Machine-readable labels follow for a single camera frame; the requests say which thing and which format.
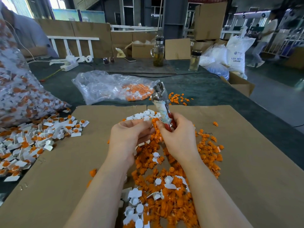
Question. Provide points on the person's right hand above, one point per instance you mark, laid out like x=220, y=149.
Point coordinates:
x=180, y=137

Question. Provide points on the black phone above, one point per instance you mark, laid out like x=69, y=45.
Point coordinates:
x=130, y=59

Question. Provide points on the pile of assembled white-orange parts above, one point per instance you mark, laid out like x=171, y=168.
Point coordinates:
x=27, y=143

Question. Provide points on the flat brown cardboard panel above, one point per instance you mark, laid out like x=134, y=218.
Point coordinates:
x=177, y=48

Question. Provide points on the open cardboard box with paper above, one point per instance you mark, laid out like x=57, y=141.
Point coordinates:
x=141, y=50

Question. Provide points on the open brown cardboard box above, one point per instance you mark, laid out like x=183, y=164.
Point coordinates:
x=238, y=85

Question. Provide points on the tall brown cardboard box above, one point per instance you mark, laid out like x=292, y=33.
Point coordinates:
x=210, y=20

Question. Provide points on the clear blue plastic bag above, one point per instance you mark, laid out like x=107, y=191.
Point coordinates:
x=214, y=62

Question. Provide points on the white railing frame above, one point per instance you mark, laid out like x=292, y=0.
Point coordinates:
x=73, y=39

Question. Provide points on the white metal rack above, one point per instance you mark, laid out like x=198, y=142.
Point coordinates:
x=289, y=42

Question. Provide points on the large clear bag of seals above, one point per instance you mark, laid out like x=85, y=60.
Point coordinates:
x=23, y=95

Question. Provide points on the person's left forearm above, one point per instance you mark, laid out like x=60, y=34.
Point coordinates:
x=95, y=201

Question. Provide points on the person's right forearm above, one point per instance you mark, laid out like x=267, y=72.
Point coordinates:
x=218, y=202

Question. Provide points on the white power strip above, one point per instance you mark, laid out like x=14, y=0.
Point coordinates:
x=70, y=64

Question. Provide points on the scatter of orange offcuts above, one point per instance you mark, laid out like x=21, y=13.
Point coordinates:
x=180, y=98

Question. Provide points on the glass bottle with black lid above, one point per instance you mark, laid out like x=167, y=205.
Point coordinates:
x=194, y=60

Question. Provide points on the dark steel pillar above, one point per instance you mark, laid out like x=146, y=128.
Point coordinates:
x=175, y=18

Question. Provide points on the glass tea jar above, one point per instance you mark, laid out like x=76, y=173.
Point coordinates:
x=158, y=51

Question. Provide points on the orange white plastic piece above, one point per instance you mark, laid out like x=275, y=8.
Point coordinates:
x=84, y=123
x=76, y=134

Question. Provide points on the white woven sack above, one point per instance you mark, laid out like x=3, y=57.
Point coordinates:
x=240, y=52

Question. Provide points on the person's left hand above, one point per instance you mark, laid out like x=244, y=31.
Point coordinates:
x=127, y=139

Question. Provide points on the small clear plastic bag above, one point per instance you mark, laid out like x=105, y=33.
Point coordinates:
x=98, y=87

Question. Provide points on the brown cardboard sheet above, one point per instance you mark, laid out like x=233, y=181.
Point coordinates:
x=270, y=164
x=47, y=174

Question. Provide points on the row of upright cardboard sheets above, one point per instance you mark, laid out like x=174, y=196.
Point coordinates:
x=101, y=33

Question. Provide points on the pile of orange and white parts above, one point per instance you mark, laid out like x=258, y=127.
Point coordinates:
x=166, y=197

